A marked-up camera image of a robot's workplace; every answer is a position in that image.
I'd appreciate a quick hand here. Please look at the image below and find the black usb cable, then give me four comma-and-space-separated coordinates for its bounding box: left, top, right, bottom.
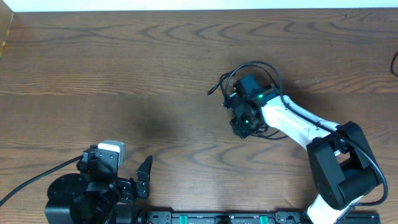
206, 63, 290, 141
390, 50, 398, 77

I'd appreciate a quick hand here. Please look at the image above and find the camera black cable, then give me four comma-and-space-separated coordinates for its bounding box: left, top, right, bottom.
0, 154, 83, 208
223, 60, 389, 207

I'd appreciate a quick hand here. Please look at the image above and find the left camera black cable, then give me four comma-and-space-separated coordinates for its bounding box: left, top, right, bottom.
0, 154, 83, 208

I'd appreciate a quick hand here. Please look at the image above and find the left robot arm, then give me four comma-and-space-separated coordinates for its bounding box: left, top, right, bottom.
45, 140, 153, 224

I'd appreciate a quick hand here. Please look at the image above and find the right camera black cable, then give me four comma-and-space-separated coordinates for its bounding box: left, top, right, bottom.
223, 60, 389, 207

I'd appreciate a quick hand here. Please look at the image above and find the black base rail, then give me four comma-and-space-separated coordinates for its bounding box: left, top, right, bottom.
145, 210, 381, 224

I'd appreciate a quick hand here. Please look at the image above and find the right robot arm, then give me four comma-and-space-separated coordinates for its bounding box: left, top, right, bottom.
225, 75, 385, 223

